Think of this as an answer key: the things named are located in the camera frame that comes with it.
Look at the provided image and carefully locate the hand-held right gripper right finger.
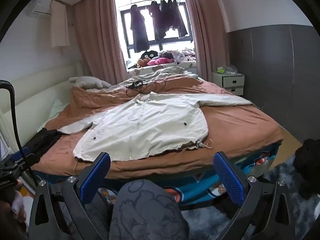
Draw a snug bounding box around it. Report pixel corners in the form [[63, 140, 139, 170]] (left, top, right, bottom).
[[213, 151, 300, 240]]

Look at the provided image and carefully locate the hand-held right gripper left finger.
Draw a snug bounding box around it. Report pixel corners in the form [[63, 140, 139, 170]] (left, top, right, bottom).
[[29, 151, 118, 240]]

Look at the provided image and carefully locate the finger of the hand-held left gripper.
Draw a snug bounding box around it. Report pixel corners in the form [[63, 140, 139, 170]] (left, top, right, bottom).
[[11, 147, 40, 167]]

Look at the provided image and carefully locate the cream jacket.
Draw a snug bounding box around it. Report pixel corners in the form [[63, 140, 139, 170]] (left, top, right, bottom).
[[57, 91, 253, 162]]

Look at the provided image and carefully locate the pile of patterned clothes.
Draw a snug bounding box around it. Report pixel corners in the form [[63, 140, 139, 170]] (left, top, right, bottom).
[[157, 47, 197, 64]]

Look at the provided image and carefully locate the person's left hand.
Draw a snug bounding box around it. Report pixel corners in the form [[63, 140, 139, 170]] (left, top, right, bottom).
[[10, 179, 27, 224]]

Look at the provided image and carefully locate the teal printed bed sheet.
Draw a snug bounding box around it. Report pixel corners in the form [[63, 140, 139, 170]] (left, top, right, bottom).
[[32, 140, 284, 205]]

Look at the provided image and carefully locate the brown blanket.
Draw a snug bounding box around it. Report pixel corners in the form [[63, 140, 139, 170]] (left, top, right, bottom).
[[31, 76, 284, 180]]

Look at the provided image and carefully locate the pale green pillow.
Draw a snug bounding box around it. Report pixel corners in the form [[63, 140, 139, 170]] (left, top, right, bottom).
[[37, 99, 69, 133]]

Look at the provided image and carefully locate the grey fluffy rug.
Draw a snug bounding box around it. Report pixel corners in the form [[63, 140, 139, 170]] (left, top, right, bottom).
[[180, 152, 320, 240]]

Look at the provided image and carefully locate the black fluffy cloth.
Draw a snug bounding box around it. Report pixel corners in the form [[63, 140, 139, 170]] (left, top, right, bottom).
[[293, 138, 320, 200]]

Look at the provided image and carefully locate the grey plush toy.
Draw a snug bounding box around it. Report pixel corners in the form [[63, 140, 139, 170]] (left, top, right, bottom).
[[68, 76, 112, 90]]

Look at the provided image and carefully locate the white nightstand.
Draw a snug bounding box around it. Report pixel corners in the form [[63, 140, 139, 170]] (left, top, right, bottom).
[[212, 71, 245, 96]]

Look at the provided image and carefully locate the white hanging cloth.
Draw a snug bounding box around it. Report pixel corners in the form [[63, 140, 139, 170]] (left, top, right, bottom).
[[50, 0, 70, 48]]

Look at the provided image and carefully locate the black plush toy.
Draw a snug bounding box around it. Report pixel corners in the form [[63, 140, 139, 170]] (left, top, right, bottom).
[[139, 51, 158, 60]]

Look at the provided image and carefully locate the pink plush toy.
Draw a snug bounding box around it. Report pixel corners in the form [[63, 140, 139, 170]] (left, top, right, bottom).
[[147, 57, 174, 66]]

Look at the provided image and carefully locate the window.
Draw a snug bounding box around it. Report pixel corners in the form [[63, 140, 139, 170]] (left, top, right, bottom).
[[114, 0, 198, 72]]

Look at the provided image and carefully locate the white air conditioner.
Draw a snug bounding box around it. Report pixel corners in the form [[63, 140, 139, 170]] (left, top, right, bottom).
[[26, 0, 54, 18]]

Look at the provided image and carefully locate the dark hanging coat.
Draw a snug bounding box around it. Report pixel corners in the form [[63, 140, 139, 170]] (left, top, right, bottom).
[[130, 4, 150, 53]]

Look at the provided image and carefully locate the dark hanging garment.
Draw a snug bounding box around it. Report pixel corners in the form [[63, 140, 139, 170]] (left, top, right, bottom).
[[160, 0, 188, 39], [149, 0, 163, 40]]

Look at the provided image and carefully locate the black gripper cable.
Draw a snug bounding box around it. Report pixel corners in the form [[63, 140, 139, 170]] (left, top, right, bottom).
[[0, 79, 34, 180]]

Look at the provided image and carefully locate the black cable bundle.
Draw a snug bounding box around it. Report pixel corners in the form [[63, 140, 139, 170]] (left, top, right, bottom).
[[125, 79, 175, 96]]

